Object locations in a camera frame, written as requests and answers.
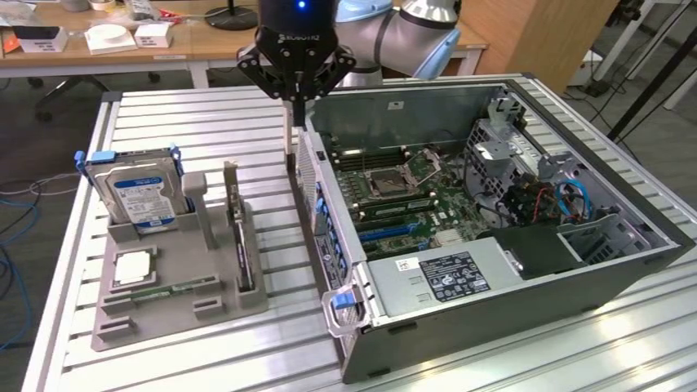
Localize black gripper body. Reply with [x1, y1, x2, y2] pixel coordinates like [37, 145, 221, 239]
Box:
[254, 0, 342, 86]

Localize green graphics card black fan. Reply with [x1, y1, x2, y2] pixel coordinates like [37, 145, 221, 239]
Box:
[221, 158, 258, 293]

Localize black round lamp base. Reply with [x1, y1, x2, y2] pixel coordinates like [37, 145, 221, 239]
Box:
[204, 0, 261, 32]

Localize small white box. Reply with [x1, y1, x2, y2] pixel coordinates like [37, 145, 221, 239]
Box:
[133, 22, 176, 49]

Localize empty black RAM slot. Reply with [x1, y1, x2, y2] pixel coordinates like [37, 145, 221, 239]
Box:
[333, 149, 408, 166]
[336, 153, 409, 170]
[337, 157, 410, 173]

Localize metal socket cover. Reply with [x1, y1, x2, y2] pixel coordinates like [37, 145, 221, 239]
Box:
[401, 147, 444, 185]

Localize white boxes on desk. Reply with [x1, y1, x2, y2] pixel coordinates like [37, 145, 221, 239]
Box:
[84, 23, 140, 56]

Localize metal CPU socket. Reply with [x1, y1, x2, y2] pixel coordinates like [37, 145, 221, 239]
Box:
[365, 165, 424, 201]

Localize perforated metal disk bay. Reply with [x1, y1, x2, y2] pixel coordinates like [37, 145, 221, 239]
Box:
[466, 117, 545, 197]

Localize black chair base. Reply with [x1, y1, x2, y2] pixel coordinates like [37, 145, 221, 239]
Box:
[27, 73, 111, 123]

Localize hard disk in blue carrier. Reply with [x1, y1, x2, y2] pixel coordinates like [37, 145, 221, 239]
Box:
[73, 142, 193, 236]

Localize green motherboard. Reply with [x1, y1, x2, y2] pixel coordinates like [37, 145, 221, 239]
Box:
[325, 138, 494, 262]

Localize wooden cabinet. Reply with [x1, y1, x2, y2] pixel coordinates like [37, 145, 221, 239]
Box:
[460, 0, 622, 89]

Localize white box black lid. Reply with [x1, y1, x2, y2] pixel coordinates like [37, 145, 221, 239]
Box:
[11, 24, 71, 54]

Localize silver chipset heatsink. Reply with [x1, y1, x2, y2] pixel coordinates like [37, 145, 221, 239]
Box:
[433, 229, 465, 247]

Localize orange white box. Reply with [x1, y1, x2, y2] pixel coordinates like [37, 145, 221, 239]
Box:
[0, 31, 21, 59]

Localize black floor power strip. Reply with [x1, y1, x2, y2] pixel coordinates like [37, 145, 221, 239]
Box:
[585, 79, 616, 98]

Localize grey parts rack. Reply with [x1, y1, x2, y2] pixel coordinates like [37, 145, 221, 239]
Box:
[91, 171, 269, 353]

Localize silver CPU chip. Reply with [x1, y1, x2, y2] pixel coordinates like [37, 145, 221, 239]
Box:
[112, 252, 153, 286]

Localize grey power supply unit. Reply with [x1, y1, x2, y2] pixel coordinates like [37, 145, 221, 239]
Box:
[366, 238, 524, 318]

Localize loose green RAM stick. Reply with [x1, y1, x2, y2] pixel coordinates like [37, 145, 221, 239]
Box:
[129, 279, 217, 302]

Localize black tripod pole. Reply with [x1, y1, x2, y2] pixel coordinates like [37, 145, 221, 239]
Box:
[605, 24, 697, 142]

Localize low grey disk bay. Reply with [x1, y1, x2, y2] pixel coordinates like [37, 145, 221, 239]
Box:
[557, 212, 654, 265]

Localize black open PC case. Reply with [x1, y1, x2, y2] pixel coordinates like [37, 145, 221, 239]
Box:
[282, 79, 697, 385]

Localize wooden desk white frame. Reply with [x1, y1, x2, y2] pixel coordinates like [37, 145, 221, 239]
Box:
[0, 0, 490, 89]

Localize white floor cable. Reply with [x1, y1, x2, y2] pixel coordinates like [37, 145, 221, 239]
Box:
[0, 171, 83, 197]

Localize white table frame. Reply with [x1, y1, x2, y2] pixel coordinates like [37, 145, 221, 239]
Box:
[590, 0, 697, 82]

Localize blue floor cable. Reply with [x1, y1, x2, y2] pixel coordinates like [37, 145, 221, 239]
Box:
[0, 194, 44, 352]

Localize blue disk wire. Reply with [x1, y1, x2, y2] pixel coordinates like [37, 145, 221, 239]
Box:
[556, 178, 596, 224]

